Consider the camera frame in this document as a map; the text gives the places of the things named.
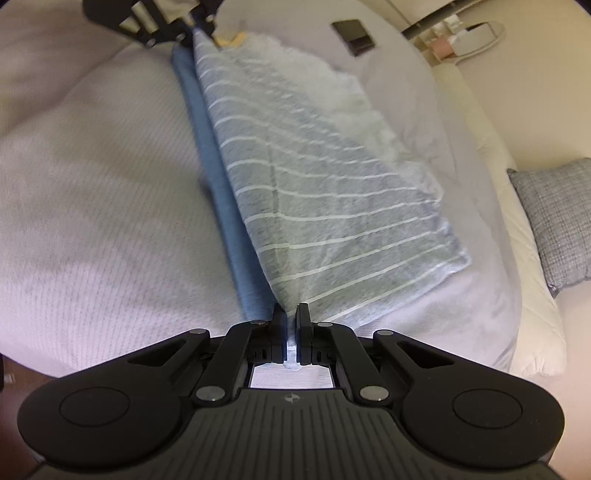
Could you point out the cream duvet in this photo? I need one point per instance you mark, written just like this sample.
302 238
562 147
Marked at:
517 240

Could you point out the grey white-striped shirt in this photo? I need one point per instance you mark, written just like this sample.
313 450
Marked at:
323 194

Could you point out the grey metal bar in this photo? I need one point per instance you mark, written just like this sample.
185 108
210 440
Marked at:
427 22

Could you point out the dark mobile phone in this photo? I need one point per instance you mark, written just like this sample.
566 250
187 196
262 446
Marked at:
353 34

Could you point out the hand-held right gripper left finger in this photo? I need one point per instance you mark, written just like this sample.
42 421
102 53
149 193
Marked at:
279 337

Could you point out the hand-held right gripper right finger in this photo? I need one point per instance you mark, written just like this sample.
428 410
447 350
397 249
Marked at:
304 337

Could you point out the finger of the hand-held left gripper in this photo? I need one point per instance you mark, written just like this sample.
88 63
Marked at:
207 21
173 30

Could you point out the light blue folded garment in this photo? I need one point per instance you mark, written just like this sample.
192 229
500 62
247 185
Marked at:
217 166

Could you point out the white oval side table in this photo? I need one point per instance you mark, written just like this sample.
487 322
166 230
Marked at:
475 39

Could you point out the bed with pale sheet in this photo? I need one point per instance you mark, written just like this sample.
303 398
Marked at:
471 286

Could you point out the grey checked pillow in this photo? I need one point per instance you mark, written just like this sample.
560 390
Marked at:
551 226

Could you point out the white knitted blanket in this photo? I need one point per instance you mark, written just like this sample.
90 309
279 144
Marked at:
106 207

